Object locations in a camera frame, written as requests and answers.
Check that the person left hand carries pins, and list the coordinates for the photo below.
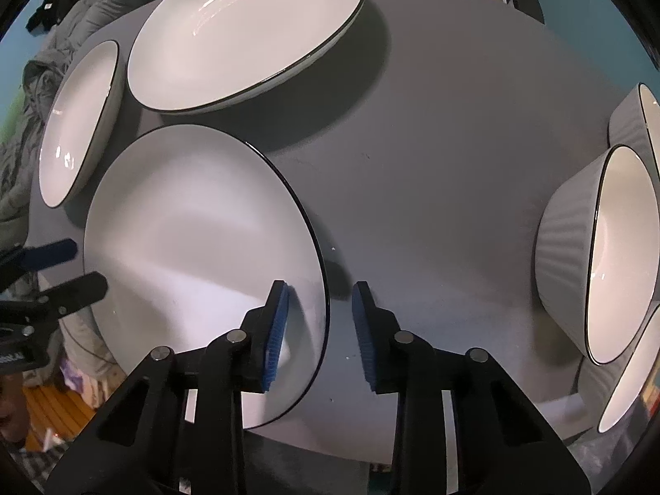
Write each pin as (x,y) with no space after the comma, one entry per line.
(15,419)

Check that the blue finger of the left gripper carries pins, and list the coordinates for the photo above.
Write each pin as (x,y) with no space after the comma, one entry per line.
(77,293)
(50,255)

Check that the grey plastic bag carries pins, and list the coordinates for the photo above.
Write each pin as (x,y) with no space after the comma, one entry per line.
(609,459)

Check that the grey quilted duvet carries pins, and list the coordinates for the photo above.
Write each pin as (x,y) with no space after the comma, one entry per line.
(42,77)

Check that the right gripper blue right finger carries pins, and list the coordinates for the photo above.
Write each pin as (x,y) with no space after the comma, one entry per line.
(365,314)

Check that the white ribbed bowl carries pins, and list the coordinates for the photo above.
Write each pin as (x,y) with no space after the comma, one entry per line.
(609,390)
(635,123)
(597,253)

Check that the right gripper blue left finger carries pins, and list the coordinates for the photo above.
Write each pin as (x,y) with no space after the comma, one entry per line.
(276,312)

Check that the white plate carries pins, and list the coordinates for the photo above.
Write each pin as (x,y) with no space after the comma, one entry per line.
(193,56)
(80,123)
(191,227)

